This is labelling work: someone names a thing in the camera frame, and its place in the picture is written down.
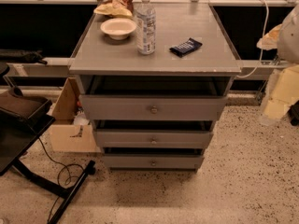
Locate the cardboard box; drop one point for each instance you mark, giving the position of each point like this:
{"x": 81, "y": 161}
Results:
{"x": 71, "y": 132}

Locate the yellow chip bag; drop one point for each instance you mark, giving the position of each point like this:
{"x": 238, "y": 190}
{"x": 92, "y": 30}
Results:
{"x": 116, "y": 11}

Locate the clear plastic water bottle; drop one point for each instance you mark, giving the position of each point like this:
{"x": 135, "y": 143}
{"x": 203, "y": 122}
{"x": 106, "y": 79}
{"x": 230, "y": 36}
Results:
{"x": 145, "y": 18}

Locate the white ceramic bowl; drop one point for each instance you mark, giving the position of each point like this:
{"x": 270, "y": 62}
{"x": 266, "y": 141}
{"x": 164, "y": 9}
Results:
{"x": 118, "y": 28}

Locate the grey middle drawer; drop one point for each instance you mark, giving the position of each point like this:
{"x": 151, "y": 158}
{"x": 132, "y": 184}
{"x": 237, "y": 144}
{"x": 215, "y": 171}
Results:
{"x": 152, "y": 138}

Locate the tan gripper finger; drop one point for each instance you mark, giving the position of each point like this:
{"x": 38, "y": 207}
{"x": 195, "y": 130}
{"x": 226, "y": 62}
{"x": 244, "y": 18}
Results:
{"x": 282, "y": 90}

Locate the black stand with tray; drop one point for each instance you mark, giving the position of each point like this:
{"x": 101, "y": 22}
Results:
{"x": 23, "y": 120}

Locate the grey drawer cabinet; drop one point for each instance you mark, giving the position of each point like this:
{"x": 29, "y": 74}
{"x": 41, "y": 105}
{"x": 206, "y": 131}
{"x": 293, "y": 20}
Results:
{"x": 104, "y": 66}

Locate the aluminium frame rail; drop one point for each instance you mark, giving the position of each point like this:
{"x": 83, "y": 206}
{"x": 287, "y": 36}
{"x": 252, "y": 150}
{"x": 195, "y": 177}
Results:
{"x": 59, "y": 67}

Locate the dark blue snack packet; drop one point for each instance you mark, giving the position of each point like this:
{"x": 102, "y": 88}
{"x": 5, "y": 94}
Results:
{"x": 186, "y": 48}

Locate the black bag on rail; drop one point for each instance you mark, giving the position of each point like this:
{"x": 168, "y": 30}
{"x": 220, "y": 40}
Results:
{"x": 21, "y": 56}

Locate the grey drawer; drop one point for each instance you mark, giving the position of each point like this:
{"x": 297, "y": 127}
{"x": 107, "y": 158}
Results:
{"x": 152, "y": 138}
{"x": 152, "y": 107}
{"x": 134, "y": 161}

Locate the grey bottom drawer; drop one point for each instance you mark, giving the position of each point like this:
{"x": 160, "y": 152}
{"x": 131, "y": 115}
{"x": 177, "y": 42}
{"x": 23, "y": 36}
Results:
{"x": 134, "y": 161}

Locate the grey top drawer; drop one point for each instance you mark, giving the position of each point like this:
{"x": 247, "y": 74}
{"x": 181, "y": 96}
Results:
{"x": 152, "y": 107}

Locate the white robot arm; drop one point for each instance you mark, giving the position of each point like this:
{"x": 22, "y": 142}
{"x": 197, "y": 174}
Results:
{"x": 282, "y": 90}

